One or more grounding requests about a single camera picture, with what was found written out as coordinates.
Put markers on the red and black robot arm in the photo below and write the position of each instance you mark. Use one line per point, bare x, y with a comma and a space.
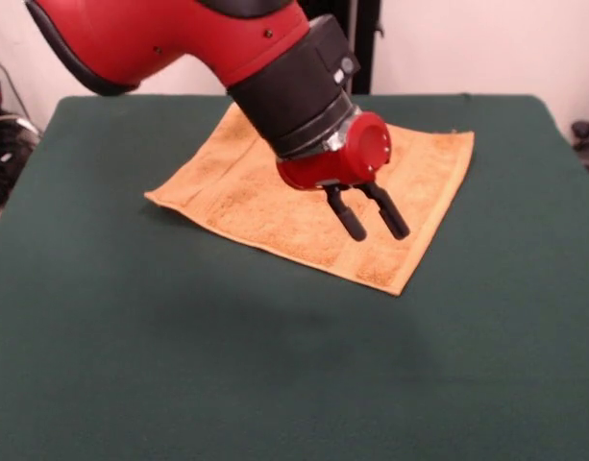
203, 38

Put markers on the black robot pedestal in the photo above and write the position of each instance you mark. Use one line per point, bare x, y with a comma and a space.
363, 48

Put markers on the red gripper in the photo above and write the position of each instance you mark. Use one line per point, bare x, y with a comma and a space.
332, 168

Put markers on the dark green table cloth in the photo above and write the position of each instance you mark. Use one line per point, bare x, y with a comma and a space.
179, 360

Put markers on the tan terry towel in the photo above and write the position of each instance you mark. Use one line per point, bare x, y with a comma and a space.
255, 211

